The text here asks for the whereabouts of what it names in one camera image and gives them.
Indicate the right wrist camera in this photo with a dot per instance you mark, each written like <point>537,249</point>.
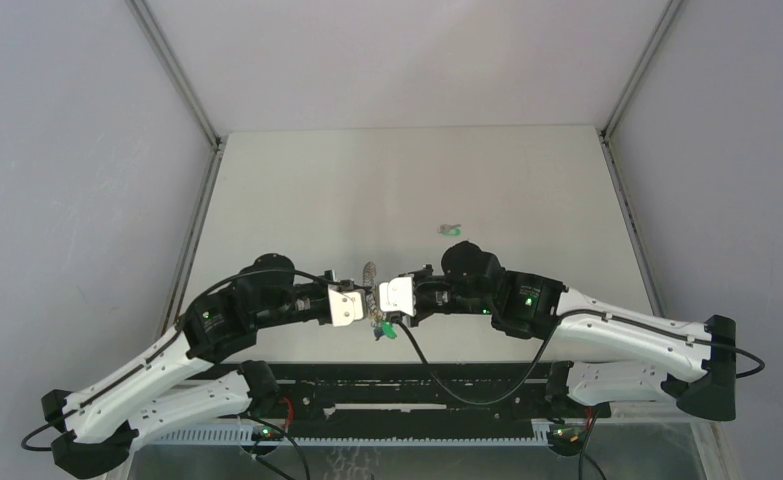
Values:
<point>397,296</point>

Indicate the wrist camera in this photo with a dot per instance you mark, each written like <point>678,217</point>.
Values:
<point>397,296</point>
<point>346,307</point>

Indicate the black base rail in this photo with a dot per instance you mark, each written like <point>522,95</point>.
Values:
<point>391,404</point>

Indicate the green key tag on ring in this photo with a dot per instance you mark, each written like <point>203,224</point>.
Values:
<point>384,330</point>

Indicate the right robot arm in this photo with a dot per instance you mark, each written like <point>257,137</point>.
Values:
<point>694,365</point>

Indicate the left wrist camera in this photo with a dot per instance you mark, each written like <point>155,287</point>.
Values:
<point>346,307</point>

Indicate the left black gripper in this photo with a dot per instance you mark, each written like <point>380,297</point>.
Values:
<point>325,288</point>

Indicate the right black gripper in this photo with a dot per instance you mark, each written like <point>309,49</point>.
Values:
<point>419,315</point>

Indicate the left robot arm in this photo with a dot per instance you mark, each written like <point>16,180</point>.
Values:
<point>100,426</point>

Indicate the key with green tag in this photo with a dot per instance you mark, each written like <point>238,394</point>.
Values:
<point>450,230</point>

